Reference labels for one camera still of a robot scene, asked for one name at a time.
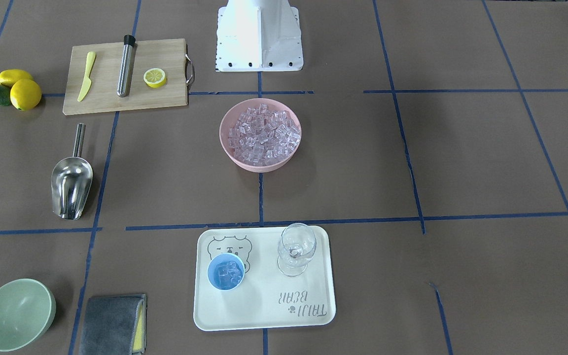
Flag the steel ice scoop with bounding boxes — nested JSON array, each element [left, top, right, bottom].
[[50, 123, 93, 220]]

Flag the scooped ice cubes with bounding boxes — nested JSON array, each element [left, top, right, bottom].
[[213, 261, 245, 290]]

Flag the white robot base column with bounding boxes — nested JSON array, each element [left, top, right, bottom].
[[215, 0, 304, 72]]

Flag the light blue cup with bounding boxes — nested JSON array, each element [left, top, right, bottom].
[[207, 252, 246, 291]]

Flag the clear ice cubes pile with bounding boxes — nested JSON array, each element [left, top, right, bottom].
[[222, 103, 302, 168]]

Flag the yellow lemon near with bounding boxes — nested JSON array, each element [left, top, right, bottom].
[[10, 79, 42, 111]]

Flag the yellow lemon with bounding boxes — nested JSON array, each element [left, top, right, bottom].
[[10, 79, 42, 111], [0, 69, 34, 88]]

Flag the yellow lemon far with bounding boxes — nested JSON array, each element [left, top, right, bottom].
[[0, 69, 34, 88]]

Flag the yellow plastic knife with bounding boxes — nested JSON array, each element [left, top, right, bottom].
[[77, 51, 97, 103]]

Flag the green bowl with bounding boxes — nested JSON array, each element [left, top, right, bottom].
[[0, 278, 56, 352]]

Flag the steel cylinder muddler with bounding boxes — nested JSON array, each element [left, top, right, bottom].
[[116, 35, 136, 98]]

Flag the lemon half slice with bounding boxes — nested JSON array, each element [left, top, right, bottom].
[[143, 68, 167, 88]]

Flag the wooden cutting board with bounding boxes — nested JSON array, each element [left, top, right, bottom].
[[63, 38, 189, 115]]

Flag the grey yellow cloth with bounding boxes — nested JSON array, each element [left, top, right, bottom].
[[79, 293, 148, 355]]

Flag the pink bowl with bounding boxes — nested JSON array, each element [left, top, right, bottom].
[[219, 98, 302, 173]]

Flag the cream bear tray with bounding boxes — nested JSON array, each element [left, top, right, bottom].
[[193, 225, 337, 332]]

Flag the clear wine glass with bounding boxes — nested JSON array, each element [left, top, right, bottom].
[[277, 223, 318, 277]]

